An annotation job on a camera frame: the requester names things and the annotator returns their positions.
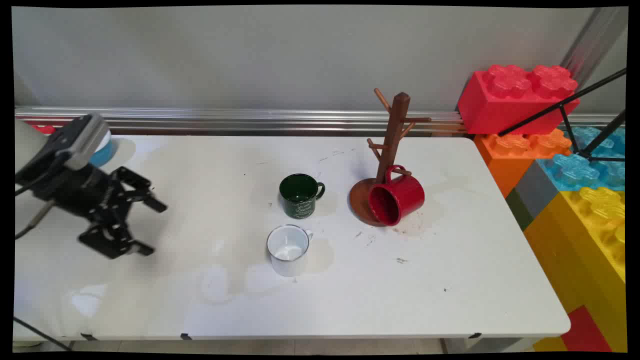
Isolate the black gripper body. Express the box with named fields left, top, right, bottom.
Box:
left=15, top=161, right=127, bottom=224

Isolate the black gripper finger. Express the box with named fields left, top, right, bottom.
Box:
left=111, top=166, right=169, bottom=213
left=77, top=221, right=156, bottom=260

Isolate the red ceramic mug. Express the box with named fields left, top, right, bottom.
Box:
left=368, top=164, right=426, bottom=227

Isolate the blue and white bowl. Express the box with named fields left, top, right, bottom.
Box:
left=89, top=131, right=115, bottom=168

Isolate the dark green enamel mug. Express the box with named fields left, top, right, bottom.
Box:
left=279, top=173, right=326, bottom=219

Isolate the white enamel mug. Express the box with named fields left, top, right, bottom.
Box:
left=266, top=224, right=314, bottom=278

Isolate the brown wooden mug tree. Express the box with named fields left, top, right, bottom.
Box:
left=349, top=88, right=432, bottom=227

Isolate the orange toy brick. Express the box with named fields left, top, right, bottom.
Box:
left=473, top=128, right=572, bottom=199

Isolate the dark green toy brick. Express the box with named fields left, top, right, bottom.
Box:
left=505, top=188, right=535, bottom=232

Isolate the blue toy brick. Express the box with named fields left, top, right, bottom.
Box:
left=536, top=125, right=627, bottom=192

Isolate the black tripod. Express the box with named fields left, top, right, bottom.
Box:
left=497, top=67, right=627, bottom=163

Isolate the yellow toy brick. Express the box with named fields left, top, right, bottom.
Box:
left=522, top=186, right=627, bottom=353

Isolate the low red toy brick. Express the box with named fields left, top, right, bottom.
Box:
left=561, top=305, right=613, bottom=353

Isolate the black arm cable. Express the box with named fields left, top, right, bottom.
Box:
left=15, top=200, right=55, bottom=240

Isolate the black cable with metal connector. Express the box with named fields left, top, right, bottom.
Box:
left=14, top=316, right=72, bottom=352

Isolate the aluminium rail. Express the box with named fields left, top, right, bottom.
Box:
left=15, top=106, right=626, bottom=136

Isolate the slanted aluminium post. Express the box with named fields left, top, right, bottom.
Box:
left=560, top=7, right=628, bottom=76

